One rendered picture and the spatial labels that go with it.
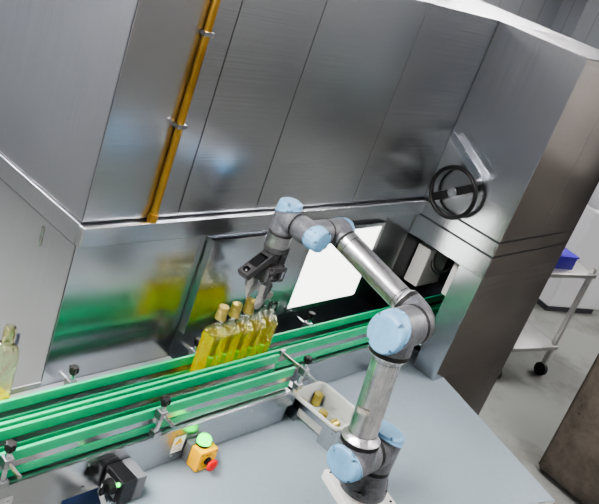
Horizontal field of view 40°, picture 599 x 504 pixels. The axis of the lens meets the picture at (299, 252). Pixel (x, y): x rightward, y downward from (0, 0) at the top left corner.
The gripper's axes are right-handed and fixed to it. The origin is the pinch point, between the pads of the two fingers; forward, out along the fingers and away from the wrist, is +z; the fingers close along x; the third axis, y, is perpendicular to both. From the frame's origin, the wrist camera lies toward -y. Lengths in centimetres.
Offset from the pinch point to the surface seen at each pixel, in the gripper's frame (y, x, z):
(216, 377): -11.8, -6.3, 21.4
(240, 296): 9.2, 12.0, 6.7
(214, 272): -7.0, 11.9, -4.6
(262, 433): 6.9, -17.2, 40.8
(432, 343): 103, -15, 27
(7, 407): -76, 3, 21
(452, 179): 103, 6, -37
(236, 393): -8.9, -13.4, 23.1
